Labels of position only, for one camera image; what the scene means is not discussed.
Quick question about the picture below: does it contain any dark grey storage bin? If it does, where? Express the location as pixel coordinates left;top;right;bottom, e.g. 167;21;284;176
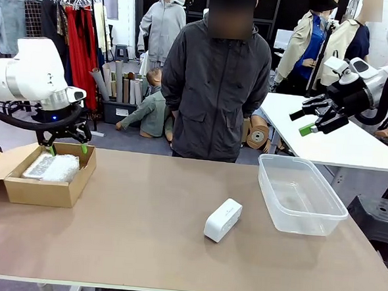
101;98;145;126

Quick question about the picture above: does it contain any tall grey cardboard tube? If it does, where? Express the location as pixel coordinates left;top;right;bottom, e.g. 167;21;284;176
112;59;126;104

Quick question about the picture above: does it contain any clear plastic container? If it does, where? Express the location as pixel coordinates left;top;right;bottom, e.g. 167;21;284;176
253;153;352;238

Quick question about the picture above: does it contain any brown cardboard tube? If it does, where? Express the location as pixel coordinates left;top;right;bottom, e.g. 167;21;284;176
122;76;132;105

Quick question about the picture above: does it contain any slanted grey paper roll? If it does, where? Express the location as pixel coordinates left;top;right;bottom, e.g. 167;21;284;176
87;66;112;101

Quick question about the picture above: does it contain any mannequin in beige coat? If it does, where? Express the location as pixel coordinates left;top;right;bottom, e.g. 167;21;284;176
274;0;334;97

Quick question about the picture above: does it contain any white paper roll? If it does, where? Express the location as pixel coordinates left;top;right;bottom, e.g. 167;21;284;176
129;78;143;106

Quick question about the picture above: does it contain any unwrapped white clock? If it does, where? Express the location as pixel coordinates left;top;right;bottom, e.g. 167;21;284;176
203;196;244;245

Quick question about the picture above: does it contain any red pleated dress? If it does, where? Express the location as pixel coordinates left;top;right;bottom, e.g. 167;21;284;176
58;5;104;111

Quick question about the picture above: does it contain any person's grey jacket torso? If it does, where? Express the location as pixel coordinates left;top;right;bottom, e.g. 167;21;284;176
156;16;274;166

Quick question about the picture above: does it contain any kraft paper roll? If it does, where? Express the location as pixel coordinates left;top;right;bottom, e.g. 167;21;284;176
245;114;272;151

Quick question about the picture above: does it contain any fully bubble-wrapped clock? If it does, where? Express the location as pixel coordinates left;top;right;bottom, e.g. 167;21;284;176
41;152;82;184

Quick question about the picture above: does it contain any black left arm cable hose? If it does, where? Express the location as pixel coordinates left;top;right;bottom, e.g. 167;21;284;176
0;102;84;135

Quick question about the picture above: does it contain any black hanging garment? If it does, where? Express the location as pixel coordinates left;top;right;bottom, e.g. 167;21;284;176
36;1;78;86

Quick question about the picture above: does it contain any small grey plastic stool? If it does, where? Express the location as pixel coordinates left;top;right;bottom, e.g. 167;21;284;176
114;44;131;64

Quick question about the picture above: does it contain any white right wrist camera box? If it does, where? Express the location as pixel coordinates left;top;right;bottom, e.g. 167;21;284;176
322;55;356;86

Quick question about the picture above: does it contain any light blue denim jacket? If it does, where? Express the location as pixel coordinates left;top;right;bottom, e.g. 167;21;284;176
0;0;28;57

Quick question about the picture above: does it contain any black tripod stand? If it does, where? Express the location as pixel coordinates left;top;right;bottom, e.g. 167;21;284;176
304;16;340;99

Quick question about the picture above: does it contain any seated child mannequin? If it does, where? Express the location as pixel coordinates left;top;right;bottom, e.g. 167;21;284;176
115;65;179;141

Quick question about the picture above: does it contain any cream hanging garment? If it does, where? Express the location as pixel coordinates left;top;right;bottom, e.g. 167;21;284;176
89;2;116;64

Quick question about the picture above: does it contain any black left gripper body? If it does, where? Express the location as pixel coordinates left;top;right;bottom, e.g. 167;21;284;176
38;102;84;136

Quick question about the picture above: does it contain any white work table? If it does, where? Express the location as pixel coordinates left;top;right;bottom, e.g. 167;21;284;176
257;92;388;172

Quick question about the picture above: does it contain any black plastic stool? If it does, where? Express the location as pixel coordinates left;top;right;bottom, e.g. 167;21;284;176
343;193;388;263

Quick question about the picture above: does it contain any bubble-wrapped clock showing display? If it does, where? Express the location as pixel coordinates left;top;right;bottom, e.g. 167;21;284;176
20;152;58;181

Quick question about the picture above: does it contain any open brown cardboard box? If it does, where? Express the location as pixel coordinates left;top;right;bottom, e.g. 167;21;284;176
0;139;99;210

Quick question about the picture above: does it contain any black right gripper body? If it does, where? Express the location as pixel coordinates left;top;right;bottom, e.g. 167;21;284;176
326;76;377;117

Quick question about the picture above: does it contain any mannequin in cream vest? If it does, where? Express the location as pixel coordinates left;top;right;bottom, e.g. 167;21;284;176
318;0;375;93

